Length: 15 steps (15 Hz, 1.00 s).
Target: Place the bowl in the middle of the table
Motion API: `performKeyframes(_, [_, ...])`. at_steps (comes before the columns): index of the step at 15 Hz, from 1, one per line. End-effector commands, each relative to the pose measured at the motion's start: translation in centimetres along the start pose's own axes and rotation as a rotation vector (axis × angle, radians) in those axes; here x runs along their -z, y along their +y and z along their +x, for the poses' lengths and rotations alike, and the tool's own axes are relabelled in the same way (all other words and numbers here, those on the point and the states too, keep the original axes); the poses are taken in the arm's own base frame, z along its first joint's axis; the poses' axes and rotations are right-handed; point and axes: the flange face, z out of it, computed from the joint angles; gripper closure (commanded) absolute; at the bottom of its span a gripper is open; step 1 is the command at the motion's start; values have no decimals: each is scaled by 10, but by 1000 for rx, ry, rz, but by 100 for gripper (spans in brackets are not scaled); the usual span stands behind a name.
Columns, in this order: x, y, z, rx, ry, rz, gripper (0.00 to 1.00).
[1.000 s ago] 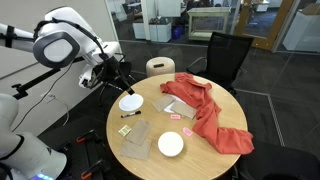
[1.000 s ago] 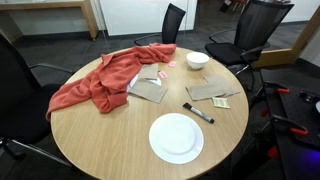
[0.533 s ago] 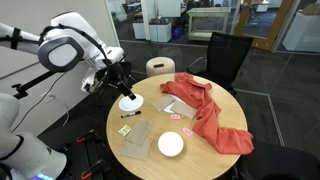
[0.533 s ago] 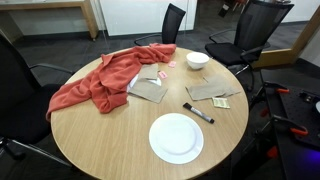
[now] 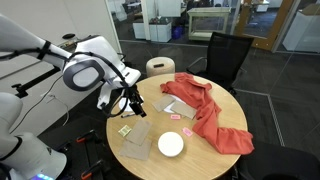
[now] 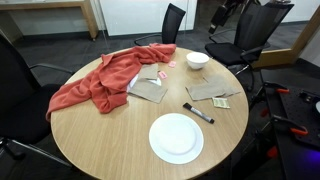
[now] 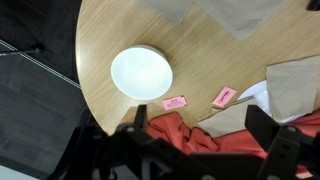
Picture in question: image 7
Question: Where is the red cloth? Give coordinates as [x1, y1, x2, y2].
[145, 110, 320, 179]

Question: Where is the black padded chair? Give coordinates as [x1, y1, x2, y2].
[46, 106, 114, 180]

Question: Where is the pink sweetener packet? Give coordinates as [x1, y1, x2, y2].
[161, 95, 188, 111]

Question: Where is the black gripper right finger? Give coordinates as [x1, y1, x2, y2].
[244, 104, 320, 180]

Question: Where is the beige cloth napkin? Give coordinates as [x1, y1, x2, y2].
[265, 54, 320, 123]

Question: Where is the white bowl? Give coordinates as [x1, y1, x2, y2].
[110, 44, 174, 101]

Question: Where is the pink eraser right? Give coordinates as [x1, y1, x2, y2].
[211, 86, 238, 109]

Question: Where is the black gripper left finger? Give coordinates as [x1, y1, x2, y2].
[114, 104, 149, 141]

